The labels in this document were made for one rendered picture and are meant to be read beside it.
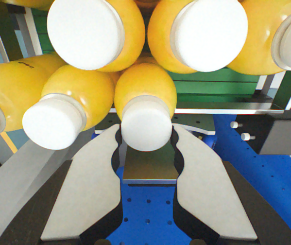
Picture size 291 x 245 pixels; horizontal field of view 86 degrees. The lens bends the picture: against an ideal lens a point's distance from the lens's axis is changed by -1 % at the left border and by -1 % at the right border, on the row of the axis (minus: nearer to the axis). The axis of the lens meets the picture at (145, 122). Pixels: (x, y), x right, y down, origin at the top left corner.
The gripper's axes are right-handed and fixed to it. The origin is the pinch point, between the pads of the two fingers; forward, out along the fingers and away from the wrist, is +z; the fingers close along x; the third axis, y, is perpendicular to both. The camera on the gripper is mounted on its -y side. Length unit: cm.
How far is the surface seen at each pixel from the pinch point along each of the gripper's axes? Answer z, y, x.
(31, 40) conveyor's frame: 19.4, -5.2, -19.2
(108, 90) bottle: 5.7, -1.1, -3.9
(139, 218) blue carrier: 2.3, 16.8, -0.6
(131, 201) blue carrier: 4.9, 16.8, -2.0
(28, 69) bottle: 6.5, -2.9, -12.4
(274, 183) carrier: 19, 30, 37
